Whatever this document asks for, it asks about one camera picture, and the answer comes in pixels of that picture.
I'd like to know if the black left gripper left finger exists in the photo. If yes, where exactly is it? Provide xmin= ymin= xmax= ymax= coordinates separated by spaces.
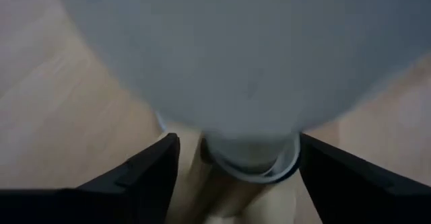
xmin=0 ymin=133 xmax=181 ymax=224

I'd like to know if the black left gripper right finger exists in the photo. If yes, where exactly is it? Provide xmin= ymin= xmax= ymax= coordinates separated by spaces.
xmin=299 ymin=133 xmax=431 ymax=224

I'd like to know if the white LED lightbulb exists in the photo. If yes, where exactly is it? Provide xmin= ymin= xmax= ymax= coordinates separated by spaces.
xmin=52 ymin=0 xmax=431 ymax=184

